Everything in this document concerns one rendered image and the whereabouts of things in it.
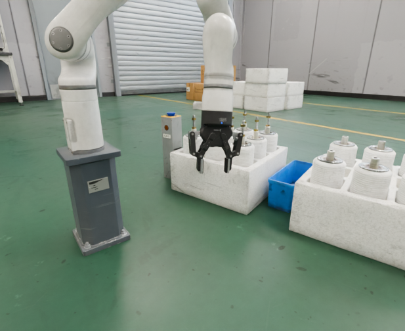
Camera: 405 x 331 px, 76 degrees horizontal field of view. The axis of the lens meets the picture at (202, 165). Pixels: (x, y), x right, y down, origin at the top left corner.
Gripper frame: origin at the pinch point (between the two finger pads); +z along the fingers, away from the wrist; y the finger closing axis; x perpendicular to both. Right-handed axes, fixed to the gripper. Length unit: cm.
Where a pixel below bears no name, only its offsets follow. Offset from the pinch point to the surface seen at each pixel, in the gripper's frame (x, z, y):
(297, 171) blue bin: 42, 12, 56
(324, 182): 3.5, 6.3, 37.6
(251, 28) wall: 627, -231, 296
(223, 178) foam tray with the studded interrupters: 30.1, 11.4, 14.3
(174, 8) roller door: 572, -231, 82
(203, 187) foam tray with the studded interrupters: 38.5, 17.2, 8.8
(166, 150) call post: 65, 6, -3
